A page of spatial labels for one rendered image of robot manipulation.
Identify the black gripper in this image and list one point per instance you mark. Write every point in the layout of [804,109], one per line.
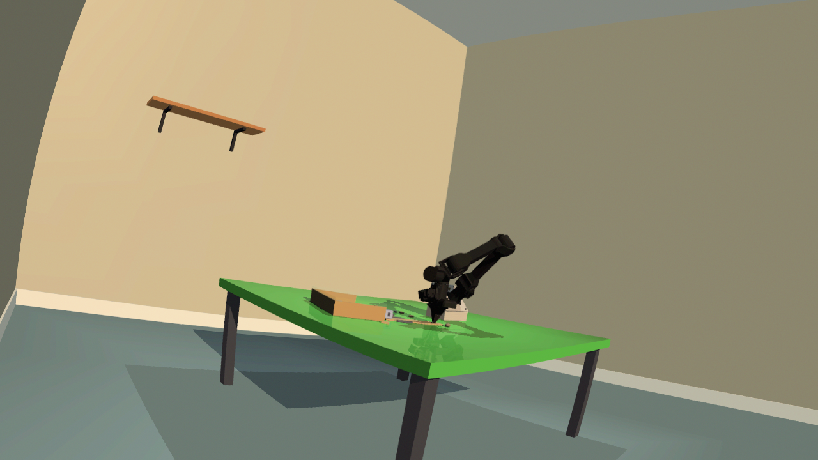
[438,306]

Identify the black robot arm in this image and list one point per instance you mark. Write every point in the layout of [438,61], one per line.
[495,249]

